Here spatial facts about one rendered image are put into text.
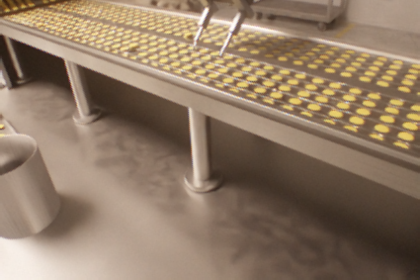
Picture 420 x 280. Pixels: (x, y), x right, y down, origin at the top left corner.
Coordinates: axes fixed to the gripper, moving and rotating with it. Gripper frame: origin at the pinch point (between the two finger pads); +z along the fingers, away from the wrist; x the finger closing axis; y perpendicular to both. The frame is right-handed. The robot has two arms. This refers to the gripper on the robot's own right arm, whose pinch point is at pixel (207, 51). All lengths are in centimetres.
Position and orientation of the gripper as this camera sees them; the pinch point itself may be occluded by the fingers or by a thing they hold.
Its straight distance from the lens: 39.2
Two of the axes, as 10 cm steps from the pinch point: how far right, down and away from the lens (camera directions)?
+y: -4.7, -2.8, -8.4
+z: -4.2, 9.1, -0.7
